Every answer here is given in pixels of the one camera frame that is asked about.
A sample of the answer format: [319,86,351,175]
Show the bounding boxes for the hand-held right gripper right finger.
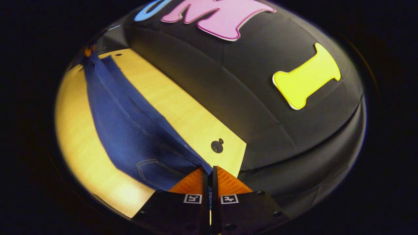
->
[212,165,289,235]

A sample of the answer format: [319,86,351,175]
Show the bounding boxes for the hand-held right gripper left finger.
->
[131,167,210,235]

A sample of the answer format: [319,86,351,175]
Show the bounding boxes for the blue denim jeans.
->
[82,54,213,200]

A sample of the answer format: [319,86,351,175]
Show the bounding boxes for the knobbed black table hole cap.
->
[211,138,225,154]

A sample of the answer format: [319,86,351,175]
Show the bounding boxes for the black backdrop cloth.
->
[95,0,366,219]

